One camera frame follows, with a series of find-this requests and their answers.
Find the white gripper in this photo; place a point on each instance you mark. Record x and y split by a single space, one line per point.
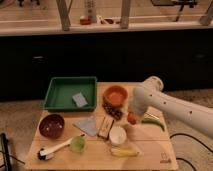
139 116

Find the red apple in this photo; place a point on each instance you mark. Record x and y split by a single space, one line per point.
131 118

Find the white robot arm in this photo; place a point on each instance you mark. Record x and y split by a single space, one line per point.
149 94

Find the orange bowl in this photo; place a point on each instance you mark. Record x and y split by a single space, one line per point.
115 95

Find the dark purple bowl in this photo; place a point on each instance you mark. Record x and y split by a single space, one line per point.
52 126

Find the metal fork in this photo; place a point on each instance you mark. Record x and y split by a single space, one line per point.
153 116

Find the dark grape bunch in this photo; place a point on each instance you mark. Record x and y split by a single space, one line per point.
112 111

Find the white cup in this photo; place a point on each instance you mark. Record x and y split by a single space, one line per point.
117 135

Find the brown chocolate bar box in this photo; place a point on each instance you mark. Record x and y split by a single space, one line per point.
105 127

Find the yellow banana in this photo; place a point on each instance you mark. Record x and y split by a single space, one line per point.
121 152

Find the grey blue cloth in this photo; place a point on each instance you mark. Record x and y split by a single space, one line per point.
87 125

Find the blue sponge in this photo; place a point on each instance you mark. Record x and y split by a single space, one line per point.
79 100

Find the green plastic cup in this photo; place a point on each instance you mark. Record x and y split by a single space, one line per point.
77 144

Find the green plastic tray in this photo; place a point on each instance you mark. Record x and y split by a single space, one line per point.
61 89

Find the red object on shelf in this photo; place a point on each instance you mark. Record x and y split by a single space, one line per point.
85 21

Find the white bottle on shelf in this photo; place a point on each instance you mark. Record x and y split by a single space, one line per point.
90 10

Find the black stand at left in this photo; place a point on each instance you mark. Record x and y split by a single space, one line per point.
6 157

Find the white handled brush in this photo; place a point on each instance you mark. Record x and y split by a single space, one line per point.
48 153

